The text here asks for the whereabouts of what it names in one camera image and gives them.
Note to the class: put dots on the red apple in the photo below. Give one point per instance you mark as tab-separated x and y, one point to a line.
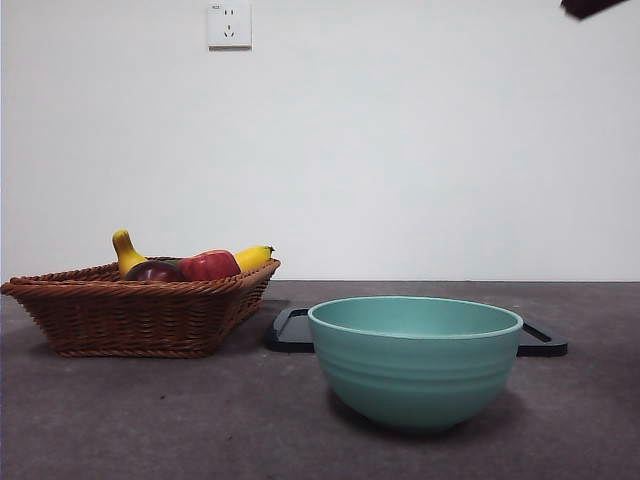
210	265

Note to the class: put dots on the brown wicker basket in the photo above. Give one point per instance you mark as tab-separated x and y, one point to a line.
125	320

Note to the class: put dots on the yellow banana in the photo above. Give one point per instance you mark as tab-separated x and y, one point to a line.
127	252

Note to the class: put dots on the teal bowl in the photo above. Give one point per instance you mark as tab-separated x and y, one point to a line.
415	370

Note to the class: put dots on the white wall socket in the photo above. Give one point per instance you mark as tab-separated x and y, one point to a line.
229	25

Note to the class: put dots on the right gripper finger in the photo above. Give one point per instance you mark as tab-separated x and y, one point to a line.
585	7

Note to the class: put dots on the black rectangular tray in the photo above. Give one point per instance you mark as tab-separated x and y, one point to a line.
290	335

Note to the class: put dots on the dark purple plum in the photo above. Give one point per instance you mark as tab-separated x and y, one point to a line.
155	271

